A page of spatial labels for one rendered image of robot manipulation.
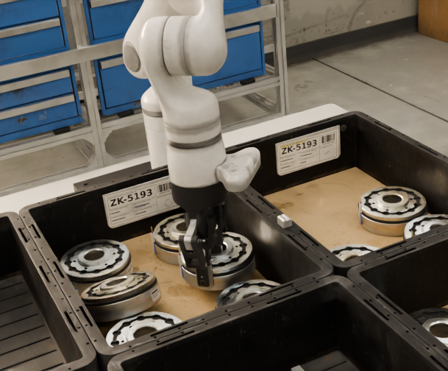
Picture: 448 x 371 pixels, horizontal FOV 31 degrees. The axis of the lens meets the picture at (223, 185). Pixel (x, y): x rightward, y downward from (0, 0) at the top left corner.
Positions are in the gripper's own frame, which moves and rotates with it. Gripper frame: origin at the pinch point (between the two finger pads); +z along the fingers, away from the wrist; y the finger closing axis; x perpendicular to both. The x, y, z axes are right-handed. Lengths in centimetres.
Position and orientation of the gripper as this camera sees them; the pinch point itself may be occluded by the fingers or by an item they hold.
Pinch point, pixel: (210, 266)
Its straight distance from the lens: 110.2
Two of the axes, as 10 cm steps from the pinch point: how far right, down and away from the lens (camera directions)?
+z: 1.0, 8.9, 4.5
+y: -2.9, 4.6, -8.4
